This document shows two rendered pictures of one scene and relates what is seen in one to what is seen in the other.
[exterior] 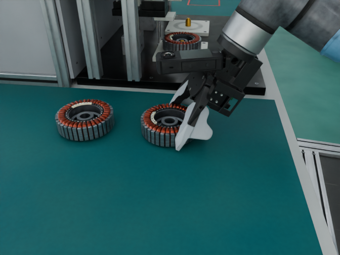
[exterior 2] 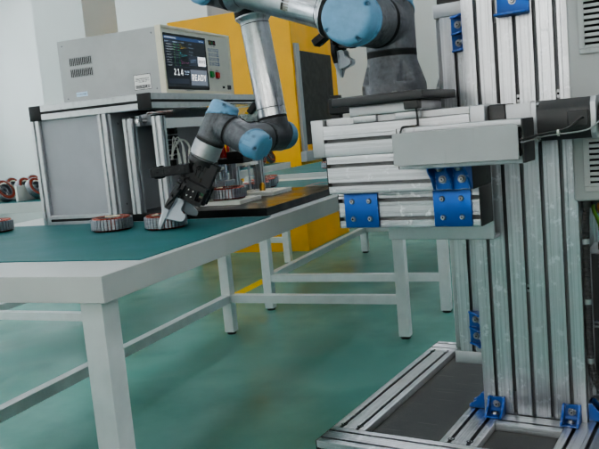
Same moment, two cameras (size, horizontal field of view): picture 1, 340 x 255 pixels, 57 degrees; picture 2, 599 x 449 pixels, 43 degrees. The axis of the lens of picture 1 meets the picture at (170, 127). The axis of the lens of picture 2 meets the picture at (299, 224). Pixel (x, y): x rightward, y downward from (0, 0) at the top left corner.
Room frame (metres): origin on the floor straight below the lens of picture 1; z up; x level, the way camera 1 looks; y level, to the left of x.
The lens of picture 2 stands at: (-1.28, -0.88, 0.97)
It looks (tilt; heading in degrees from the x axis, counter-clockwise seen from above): 7 degrees down; 16
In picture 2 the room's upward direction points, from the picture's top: 5 degrees counter-clockwise
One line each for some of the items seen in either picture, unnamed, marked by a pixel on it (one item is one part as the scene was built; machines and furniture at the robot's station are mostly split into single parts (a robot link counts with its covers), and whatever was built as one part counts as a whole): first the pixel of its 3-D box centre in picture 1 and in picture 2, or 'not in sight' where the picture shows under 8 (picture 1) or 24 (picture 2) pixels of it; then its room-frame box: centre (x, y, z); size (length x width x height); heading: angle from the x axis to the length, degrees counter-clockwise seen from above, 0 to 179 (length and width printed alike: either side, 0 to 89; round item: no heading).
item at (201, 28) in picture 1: (187, 27); (262, 191); (1.13, -0.07, 0.78); 0.15 x 0.15 x 0.01; 83
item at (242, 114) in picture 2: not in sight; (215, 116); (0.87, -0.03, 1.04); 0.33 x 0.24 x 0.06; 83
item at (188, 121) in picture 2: not in sight; (211, 120); (1.02, 0.05, 1.03); 0.62 x 0.01 x 0.03; 173
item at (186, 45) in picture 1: (181, 42); (228, 192); (0.89, -0.03, 0.80); 0.11 x 0.11 x 0.04
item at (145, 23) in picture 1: (148, 19); (224, 188); (1.14, 0.08, 0.80); 0.08 x 0.05 x 0.06; 173
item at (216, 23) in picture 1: (180, 42); (242, 201); (1.01, -0.04, 0.76); 0.64 x 0.47 x 0.02; 173
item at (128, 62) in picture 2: not in sight; (150, 69); (1.06, 0.27, 1.22); 0.44 x 0.39 x 0.20; 173
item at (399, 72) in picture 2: not in sight; (393, 72); (0.51, -0.62, 1.09); 0.15 x 0.15 x 0.10
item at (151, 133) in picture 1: (169, 123); (166, 220); (0.51, 0.00, 0.77); 0.11 x 0.11 x 0.04
